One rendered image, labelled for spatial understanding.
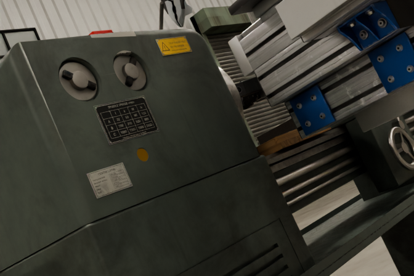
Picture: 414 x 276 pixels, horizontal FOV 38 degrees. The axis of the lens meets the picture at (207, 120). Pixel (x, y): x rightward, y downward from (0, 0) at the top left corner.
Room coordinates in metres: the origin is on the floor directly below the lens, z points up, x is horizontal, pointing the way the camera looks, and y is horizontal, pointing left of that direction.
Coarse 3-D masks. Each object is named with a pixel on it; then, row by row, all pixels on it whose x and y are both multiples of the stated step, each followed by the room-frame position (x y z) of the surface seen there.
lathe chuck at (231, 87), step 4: (220, 68) 1.79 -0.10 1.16; (224, 72) 1.78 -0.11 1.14; (224, 76) 1.76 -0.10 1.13; (228, 76) 1.77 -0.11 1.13; (228, 80) 1.76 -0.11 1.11; (228, 84) 1.75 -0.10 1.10; (232, 84) 1.77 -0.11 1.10; (232, 88) 1.76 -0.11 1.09; (236, 88) 1.77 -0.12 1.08; (232, 92) 1.75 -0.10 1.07; (236, 92) 1.76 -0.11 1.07; (232, 96) 1.75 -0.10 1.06; (236, 96) 1.76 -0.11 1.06; (236, 100) 1.76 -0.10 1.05; (240, 100) 1.77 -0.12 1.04; (236, 104) 1.76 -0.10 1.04; (240, 104) 1.77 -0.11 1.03; (240, 108) 1.77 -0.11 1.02; (240, 112) 1.77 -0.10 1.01
